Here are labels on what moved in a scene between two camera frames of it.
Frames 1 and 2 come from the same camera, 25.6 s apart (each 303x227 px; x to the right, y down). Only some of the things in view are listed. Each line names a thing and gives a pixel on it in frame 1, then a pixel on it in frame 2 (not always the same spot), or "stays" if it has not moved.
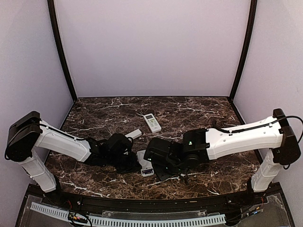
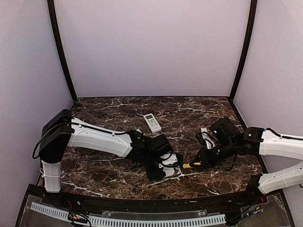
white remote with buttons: (152, 122) stays
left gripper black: (133, 164) -> (152, 175)
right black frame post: (253, 12) stays
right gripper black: (162, 175) -> (203, 155)
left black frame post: (58, 47) stays
